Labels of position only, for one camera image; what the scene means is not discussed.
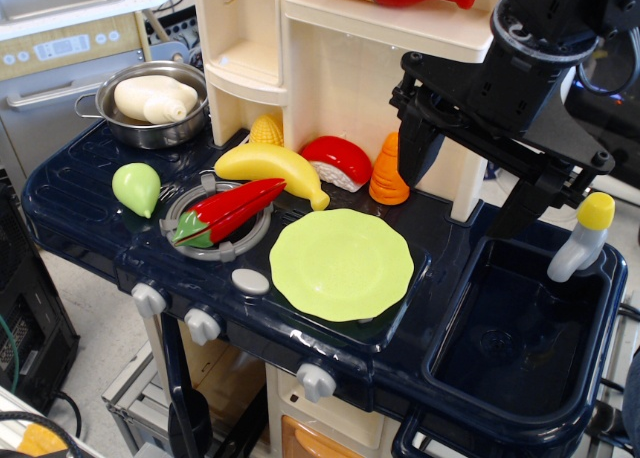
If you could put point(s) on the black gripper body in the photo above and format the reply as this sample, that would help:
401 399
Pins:
508 109

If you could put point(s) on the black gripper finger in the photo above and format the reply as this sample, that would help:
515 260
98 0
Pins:
524 205
419 144

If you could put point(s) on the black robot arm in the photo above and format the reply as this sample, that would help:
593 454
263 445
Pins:
564 23

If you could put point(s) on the light green plastic plate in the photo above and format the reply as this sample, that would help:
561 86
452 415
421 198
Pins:
341 265

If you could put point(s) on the green toy pear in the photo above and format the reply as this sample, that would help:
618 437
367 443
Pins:
137 186

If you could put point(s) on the orange toy carrot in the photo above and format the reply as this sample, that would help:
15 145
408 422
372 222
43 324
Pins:
386 185

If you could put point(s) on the grey yellow toy faucet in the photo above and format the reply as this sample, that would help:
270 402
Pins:
594 218

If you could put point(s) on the red toy sushi piece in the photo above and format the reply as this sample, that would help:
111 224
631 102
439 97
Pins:
339 162

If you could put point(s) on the cream toy kitchen shelf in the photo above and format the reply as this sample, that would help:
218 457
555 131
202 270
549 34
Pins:
326 67

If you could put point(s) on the dark blue toy sink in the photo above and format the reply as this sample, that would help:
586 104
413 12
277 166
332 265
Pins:
518 346

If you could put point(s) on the navy toy kitchen counter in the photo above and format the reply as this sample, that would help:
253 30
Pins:
377 363

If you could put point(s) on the yellow toy corn cob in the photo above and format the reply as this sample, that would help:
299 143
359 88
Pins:
267 129

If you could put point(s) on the yellow toy banana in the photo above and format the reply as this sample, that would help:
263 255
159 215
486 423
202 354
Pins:
256 161

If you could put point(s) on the red toy chili pepper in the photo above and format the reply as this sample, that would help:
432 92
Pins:
211 220

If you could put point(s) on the grey toy stove burner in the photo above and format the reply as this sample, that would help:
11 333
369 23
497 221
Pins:
239 242

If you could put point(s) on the grey oval stove button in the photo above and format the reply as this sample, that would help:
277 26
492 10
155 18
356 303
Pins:
250 282

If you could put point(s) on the small steel pot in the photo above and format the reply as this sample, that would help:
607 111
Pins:
140 134

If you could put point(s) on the grey right stove knob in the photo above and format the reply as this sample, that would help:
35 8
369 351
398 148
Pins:
316 382

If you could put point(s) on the grey stove knob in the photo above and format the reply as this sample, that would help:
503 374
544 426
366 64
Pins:
148 300
316 382
202 327

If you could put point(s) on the cream toy squeeze bottle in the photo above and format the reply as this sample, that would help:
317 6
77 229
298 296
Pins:
156 99

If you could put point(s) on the grey middle stove knob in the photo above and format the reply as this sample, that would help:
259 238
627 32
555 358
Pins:
202 327

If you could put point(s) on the grey left stove knob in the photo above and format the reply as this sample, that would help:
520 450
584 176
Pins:
148 300

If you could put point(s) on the black hanging toy ladle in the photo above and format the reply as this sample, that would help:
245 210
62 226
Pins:
189 426

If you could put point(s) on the toy dishwasher with sink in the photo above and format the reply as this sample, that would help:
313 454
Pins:
53 51

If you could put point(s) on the black computer case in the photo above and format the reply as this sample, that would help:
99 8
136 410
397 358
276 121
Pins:
38 341

